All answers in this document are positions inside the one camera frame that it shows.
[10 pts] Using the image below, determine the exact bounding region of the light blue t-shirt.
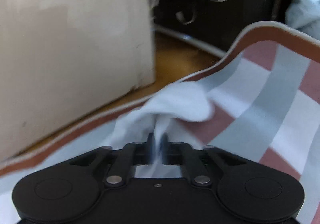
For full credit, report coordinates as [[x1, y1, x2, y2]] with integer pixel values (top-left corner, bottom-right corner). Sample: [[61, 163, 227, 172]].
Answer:
[[112, 0, 319, 182]]

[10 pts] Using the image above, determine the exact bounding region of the checkered pink grey rug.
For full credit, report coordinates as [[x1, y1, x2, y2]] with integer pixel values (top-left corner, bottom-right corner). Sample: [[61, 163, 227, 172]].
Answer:
[[1, 22, 319, 223]]

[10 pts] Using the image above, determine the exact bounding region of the beige sofa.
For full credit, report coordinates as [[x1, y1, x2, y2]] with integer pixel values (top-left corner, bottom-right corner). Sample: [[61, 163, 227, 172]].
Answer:
[[1, 0, 155, 160]]

